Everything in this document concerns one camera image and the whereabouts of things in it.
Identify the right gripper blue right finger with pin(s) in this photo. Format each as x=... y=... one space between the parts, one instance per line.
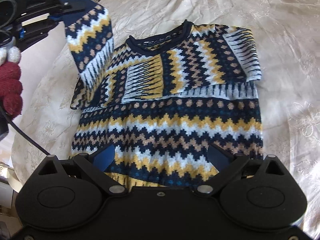
x=228 y=166

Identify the red fuzzy sleeve forearm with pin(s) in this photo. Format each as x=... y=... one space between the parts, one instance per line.
x=11 y=87

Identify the cream floral bedspread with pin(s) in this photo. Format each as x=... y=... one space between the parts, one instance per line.
x=286 y=34

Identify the navy yellow patterned knit sweater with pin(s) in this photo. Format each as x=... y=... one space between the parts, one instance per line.
x=162 y=100

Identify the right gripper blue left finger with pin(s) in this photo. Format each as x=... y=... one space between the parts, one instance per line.
x=94 y=165

